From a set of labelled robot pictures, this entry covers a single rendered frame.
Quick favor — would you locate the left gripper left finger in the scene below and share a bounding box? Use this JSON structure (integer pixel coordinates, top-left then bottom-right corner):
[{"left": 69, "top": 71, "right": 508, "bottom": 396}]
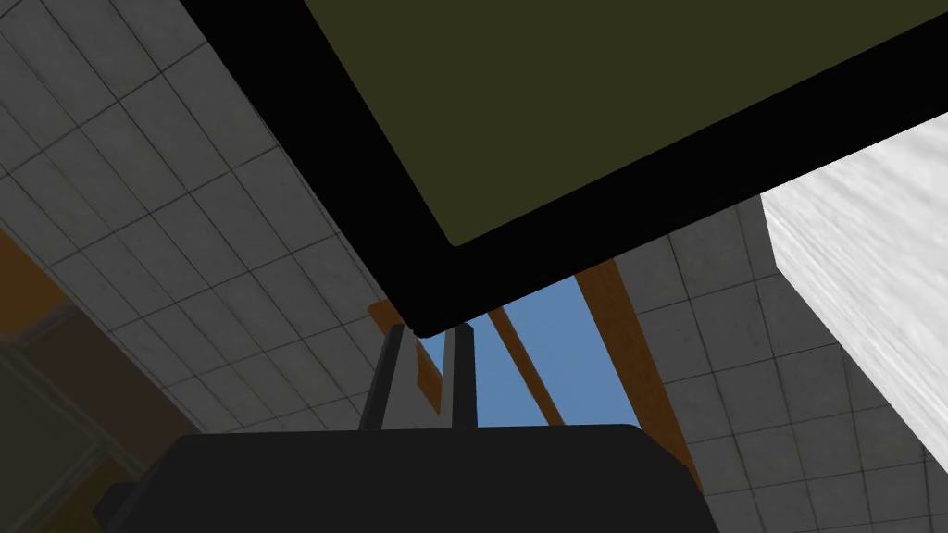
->
[{"left": 358, "top": 322, "right": 420, "bottom": 431}]

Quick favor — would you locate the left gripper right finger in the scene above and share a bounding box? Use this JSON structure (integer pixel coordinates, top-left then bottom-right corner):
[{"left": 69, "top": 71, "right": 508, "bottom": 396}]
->
[{"left": 441, "top": 322, "right": 480, "bottom": 430}]

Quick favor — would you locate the brown framed window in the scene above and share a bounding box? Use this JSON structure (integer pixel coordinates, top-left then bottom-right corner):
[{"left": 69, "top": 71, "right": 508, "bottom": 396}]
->
[{"left": 367, "top": 257, "right": 705, "bottom": 494}]

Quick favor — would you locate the black framed olive appliance door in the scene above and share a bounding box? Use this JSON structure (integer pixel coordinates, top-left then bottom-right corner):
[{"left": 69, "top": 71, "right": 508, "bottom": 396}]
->
[{"left": 180, "top": 0, "right": 948, "bottom": 341}]

